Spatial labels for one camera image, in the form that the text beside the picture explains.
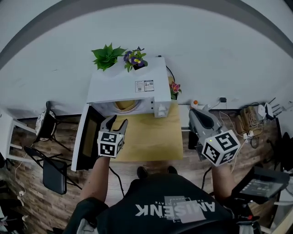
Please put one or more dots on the person's left forearm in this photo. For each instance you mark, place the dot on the person's left forearm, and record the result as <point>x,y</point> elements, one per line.
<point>97,178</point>

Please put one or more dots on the purple flower potted plant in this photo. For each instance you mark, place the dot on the purple flower potted plant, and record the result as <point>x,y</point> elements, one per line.
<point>135,60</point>

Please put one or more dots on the white microwave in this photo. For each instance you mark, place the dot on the white microwave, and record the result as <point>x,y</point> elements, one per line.
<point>128,82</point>

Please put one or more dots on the black stool with patterned seat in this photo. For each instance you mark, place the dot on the black stool with patterned seat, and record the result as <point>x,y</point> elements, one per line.
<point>45,123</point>

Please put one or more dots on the person's left black shoe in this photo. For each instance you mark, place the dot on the person's left black shoe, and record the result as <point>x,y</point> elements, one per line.
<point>142,172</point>

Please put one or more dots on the person's black shoe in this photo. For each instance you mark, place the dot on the person's black shoe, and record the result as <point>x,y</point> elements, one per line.
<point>172,170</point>
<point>142,172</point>

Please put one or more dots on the white side table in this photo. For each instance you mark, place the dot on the white side table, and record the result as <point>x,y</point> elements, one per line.
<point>7,134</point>

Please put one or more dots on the white power strip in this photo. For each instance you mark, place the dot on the white power strip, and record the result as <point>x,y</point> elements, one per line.
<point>248,135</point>

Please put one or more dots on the black laptop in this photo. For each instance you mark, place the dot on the black laptop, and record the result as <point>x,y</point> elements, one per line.
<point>261,185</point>

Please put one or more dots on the orange cap bottle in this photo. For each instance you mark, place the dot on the orange cap bottle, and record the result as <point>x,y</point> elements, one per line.
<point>195,104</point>

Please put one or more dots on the black folding chair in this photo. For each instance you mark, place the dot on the black folding chair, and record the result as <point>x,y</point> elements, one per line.
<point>53,173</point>

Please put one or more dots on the green leafy potted plant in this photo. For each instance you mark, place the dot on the green leafy potted plant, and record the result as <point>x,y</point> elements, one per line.
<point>106,57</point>

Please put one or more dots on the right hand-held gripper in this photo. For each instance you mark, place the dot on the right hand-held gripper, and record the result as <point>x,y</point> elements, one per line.
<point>219,146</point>

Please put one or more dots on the yellow plate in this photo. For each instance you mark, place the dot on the yellow plate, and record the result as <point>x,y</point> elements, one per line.
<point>125,105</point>

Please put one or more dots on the red flower potted plant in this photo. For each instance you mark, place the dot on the red flower potted plant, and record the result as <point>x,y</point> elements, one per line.
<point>175,89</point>

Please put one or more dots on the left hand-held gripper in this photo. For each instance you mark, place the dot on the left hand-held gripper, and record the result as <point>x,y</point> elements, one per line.
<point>110,144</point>

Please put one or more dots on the black power adapter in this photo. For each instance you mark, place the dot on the black power adapter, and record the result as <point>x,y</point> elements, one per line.
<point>222,99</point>

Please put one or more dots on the white router with antennas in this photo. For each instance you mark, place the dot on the white router with antennas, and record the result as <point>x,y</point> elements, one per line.
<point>265,110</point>

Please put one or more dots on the person's black printed shirt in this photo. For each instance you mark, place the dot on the person's black printed shirt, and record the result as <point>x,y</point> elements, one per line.
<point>164,205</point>

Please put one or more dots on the person's right black shoe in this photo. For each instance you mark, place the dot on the person's right black shoe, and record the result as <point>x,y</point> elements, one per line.
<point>172,170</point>

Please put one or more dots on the person's right forearm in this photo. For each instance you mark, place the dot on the person's right forearm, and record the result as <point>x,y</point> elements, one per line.
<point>222,180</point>

